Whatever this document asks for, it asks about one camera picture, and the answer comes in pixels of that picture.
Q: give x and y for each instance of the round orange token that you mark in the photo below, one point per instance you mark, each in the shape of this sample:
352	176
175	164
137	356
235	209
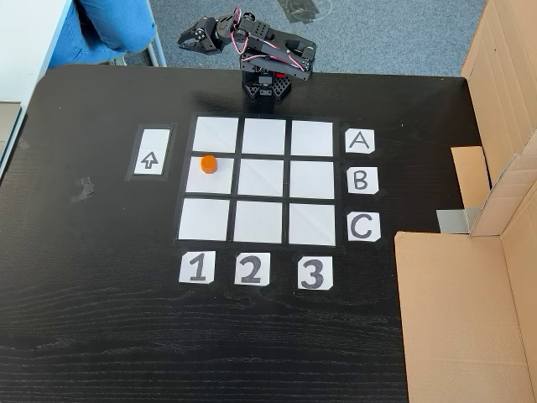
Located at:
208	163

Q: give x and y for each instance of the white grid paper sheet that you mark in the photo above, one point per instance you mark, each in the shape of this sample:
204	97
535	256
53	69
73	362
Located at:
260	180

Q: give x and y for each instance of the red black bar clamp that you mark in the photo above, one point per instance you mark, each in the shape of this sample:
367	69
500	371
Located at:
280	74

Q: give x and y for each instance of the seated person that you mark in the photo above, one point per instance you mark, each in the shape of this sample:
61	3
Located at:
105	25

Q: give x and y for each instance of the white arrow paper sheet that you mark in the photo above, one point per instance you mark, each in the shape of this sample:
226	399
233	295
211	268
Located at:
152	151

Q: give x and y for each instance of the white side table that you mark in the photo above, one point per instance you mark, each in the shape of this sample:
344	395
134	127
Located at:
25	50

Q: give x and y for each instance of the paper sheet letter A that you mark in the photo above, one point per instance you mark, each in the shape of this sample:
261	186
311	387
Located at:
360	141

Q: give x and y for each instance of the paper sheet letter B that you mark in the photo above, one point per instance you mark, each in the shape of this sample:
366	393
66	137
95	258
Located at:
362	180

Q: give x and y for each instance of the paper sheet number 1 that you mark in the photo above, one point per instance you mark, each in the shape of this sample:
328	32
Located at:
197	268

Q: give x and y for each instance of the paper sheet number 2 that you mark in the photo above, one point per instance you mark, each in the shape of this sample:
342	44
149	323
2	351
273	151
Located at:
252	269

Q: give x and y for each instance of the paper sheet letter C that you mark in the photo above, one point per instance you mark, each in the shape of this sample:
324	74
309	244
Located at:
363	226

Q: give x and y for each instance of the paper sheet number 3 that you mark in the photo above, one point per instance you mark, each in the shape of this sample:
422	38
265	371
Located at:
315	273

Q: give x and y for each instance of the brown cardboard screen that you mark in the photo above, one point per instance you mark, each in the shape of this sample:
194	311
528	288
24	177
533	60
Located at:
461	315

